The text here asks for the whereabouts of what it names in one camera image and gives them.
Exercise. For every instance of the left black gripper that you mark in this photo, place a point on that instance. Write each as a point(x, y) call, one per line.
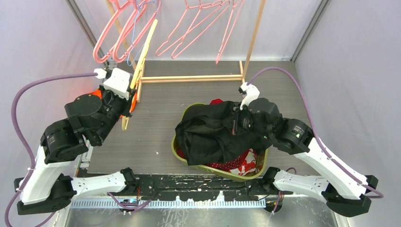
point(108, 93)

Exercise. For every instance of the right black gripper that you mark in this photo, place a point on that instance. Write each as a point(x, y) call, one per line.
point(237, 113)

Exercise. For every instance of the yellow wooden hanger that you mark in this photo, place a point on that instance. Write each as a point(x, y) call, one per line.
point(136, 83)

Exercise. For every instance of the red poppy floral skirt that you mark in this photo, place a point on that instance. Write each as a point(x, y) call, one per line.
point(247, 164)

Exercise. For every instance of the black garment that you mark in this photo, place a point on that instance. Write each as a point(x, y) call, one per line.
point(205, 136)

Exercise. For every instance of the pink hanger of red garment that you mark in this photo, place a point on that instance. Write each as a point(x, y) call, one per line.
point(236, 7)

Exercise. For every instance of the plain red garment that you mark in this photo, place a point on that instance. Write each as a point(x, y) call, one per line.
point(178, 150)

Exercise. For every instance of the pink hanger of dotted garment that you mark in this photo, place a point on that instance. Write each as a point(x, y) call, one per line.
point(198, 17)

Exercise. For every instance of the dark red polka dot garment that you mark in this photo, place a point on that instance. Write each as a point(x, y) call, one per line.
point(227, 167)

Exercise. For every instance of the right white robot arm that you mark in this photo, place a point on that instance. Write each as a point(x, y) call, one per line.
point(341, 188)

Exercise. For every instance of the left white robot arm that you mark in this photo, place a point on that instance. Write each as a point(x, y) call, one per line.
point(48, 189)

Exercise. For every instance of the light blue hanger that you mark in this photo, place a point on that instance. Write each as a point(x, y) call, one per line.
point(136, 36)

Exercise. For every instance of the orange garment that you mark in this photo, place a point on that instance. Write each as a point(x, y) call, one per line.
point(109, 98)

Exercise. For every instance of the wooden clothes rack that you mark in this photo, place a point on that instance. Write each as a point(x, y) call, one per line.
point(210, 78)

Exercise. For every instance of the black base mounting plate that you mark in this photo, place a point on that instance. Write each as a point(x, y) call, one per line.
point(200, 188)

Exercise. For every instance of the empty pink hangers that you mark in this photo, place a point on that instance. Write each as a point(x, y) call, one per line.
point(118, 51)

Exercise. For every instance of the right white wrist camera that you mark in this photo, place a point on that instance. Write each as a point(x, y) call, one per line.
point(249, 93)

